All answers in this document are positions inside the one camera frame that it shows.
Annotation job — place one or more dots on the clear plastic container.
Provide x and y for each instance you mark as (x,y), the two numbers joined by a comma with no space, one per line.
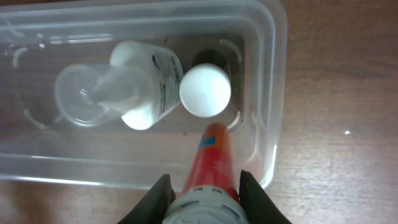
(38,41)

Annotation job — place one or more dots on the dark bottle white cap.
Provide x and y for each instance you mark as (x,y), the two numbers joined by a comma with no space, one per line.
(205,90)

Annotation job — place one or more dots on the orange tube white cap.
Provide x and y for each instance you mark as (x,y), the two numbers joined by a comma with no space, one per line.
(209,195)

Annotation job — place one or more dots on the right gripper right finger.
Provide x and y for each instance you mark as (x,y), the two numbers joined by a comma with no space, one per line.
(258,206)

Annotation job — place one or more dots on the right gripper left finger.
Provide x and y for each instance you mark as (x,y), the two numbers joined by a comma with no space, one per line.
(151,209)

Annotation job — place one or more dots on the white spray bottle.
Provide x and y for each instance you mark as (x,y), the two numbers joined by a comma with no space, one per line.
(139,85)

